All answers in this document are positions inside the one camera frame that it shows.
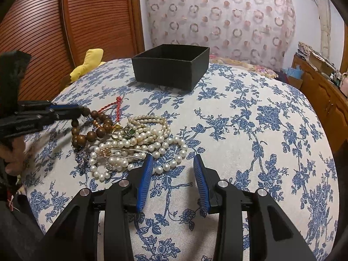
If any wooden bead bracelet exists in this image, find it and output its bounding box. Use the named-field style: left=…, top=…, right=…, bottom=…
left=71, top=107, right=113, bottom=151

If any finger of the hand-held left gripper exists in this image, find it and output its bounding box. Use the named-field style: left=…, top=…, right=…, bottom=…
left=18, top=100, right=82, bottom=112
left=0, top=108, right=85, bottom=139

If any stack of papers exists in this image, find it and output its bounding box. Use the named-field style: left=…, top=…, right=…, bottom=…
left=298, top=41, right=316, bottom=58

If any large white pearl necklace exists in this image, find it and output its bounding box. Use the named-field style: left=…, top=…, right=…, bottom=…
left=88, top=135, right=188, bottom=181

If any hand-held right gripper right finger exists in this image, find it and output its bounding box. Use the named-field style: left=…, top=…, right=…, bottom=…
left=193, top=154, right=317, bottom=261

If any wooden louvered wardrobe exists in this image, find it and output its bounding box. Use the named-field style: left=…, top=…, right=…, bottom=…
left=0, top=0, right=145, bottom=106

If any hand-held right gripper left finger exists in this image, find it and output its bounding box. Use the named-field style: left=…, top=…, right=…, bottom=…
left=41, top=154, right=155, bottom=261

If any floral blanket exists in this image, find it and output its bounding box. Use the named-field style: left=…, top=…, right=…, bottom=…
left=208, top=54, right=278, bottom=80

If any green jade pendant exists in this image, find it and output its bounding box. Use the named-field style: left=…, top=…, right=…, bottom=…
left=123, top=130, right=137, bottom=146

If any person's left hand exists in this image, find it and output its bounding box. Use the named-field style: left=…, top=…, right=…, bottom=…
left=0, top=137, right=25, bottom=176

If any purple beaded ornament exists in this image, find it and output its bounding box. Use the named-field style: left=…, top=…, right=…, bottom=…
left=75, top=149, right=91, bottom=167

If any wrapped air conditioner pipe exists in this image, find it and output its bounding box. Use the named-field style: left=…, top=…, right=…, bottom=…
left=313, top=0, right=331, bottom=57

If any yellow plush toy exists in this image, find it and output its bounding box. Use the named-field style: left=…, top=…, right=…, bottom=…
left=69, top=48, right=107, bottom=83

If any pink container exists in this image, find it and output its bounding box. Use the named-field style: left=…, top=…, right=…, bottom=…
left=340, top=72, right=348, bottom=97

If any cardboard box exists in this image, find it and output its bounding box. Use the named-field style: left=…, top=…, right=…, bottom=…
left=310, top=50, right=336, bottom=74

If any person's left forearm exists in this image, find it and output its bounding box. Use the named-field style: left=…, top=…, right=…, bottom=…
left=0, top=172, right=44, bottom=261

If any small cream pearl necklace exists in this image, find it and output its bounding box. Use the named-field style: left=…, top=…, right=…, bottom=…
left=126, top=115, right=172, bottom=142

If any pink ring-patterned curtain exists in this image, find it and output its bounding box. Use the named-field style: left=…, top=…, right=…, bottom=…
left=144, top=0, right=297, bottom=70

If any black jewelry box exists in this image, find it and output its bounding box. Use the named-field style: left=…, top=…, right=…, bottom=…
left=132, top=43, right=210, bottom=91

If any light blue bag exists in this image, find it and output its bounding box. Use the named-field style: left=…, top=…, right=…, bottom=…
left=281, top=67, right=303, bottom=87

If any wooden cabinet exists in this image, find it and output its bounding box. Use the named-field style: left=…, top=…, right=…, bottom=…
left=292, top=54, right=348, bottom=153

